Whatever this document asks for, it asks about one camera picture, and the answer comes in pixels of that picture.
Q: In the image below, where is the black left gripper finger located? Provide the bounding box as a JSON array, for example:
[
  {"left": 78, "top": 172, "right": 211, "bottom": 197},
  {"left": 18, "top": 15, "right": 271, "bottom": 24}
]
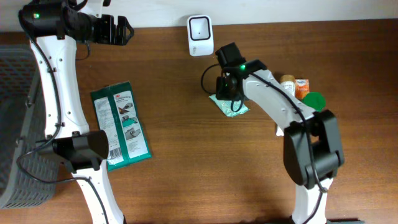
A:
[
  {"left": 116, "top": 28, "right": 134, "bottom": 45},
  {"left": 116, "top": 16, "right": 132, "bottom": 30}
]

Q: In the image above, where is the teal wet wipes pack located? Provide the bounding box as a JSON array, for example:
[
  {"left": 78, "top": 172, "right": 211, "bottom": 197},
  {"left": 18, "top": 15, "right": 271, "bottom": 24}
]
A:
[{"left": 209, "top": 94, "right": 249, "bottom": 117}]

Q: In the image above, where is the white tube gold cap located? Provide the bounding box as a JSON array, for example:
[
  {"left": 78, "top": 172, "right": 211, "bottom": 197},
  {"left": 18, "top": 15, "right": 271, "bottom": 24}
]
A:
[{"left": 275, "top": 74, "right": 296, "bottom": 137}]

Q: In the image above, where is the orange small juice carton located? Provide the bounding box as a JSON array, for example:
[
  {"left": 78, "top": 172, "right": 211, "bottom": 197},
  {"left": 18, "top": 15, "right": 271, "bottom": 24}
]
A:
[{"left": 295, "top": 79, "right": 310, "bottom": 100}]

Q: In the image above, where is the green 3M cloth package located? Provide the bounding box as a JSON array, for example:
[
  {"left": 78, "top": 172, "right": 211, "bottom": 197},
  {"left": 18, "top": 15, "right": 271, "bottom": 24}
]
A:
[{"left": 90, "top": 82, "right": 152, "bottom": 171}]

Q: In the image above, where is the green lid glass jar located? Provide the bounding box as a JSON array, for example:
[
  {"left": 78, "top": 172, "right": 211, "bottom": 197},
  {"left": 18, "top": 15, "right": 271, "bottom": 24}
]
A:
[{"left": 302, "top": 92, "right": 326, "bottom": 111}]

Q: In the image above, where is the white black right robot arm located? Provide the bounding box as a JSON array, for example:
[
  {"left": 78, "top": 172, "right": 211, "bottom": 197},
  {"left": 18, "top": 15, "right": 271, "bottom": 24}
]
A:
[{"left": 215, "top": 42, "right": 345, "bottom": 223}]

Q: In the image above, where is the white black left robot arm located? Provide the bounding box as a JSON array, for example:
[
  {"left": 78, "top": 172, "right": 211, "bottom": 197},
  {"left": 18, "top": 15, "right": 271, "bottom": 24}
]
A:
[{"left": 18, "top": 0, "right": 134, "bottom": 223}]

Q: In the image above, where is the white barcode scanner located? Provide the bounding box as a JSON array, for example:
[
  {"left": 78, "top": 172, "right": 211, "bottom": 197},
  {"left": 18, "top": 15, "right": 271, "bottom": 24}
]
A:
[{"left": 187, "top": 15, "right": 214, "bottom": 57}]

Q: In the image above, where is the grey plastic basket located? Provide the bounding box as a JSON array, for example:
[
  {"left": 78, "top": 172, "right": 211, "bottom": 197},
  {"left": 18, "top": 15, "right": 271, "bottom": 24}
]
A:
[{"left": 1, "top": 44, "right": 58, "bottom": 209}]

